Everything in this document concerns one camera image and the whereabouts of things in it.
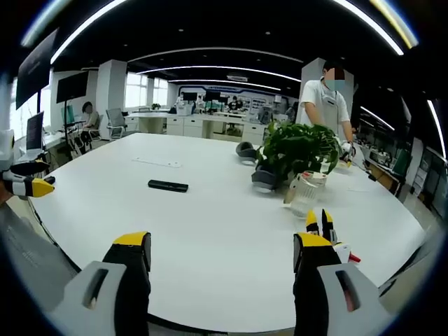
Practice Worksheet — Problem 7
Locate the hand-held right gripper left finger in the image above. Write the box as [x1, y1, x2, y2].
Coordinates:
[45, 230, 153, 336]

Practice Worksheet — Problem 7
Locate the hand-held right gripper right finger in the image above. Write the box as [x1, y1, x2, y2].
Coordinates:
[292, 232, 393, 336]

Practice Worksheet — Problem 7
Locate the black remote control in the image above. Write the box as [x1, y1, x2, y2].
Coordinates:
[147, 178, 190, 193]

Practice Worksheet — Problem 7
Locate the computer monitor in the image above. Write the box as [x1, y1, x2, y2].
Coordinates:
[25, 111, 46, 152]

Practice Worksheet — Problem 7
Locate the spare hand-held gripper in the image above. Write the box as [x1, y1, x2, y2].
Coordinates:
[304, 209, 362, 264]

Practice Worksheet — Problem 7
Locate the person's grey clothing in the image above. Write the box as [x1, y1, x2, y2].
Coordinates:
[0, 201, 82, 309]

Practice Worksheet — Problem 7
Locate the clear glass vase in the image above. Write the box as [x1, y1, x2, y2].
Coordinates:
[283, 170, 329, 218]

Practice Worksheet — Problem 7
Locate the black screen on stand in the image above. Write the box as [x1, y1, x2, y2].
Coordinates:
[55, 71, 90, 104]

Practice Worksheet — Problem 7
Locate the grey office chair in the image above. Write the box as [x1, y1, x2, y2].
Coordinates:
[105, 107, 128, 140]

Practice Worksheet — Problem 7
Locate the grey padded slipper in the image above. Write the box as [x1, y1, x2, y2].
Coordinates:
[251, 164, 278, 193]
[234, 141, 259, 167]

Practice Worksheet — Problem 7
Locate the green potted plant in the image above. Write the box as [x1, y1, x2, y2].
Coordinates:
[256, 120, 344, 185]

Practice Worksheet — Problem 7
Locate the cluttered workbench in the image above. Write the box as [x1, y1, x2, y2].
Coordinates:
[355, 138, 412, 199]

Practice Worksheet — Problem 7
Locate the white cabinet counter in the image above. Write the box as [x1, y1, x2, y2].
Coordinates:
[124, 111, 271, 145]

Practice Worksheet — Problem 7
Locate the large black wall screen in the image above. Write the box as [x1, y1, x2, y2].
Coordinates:
[15, 28, 60, 110]

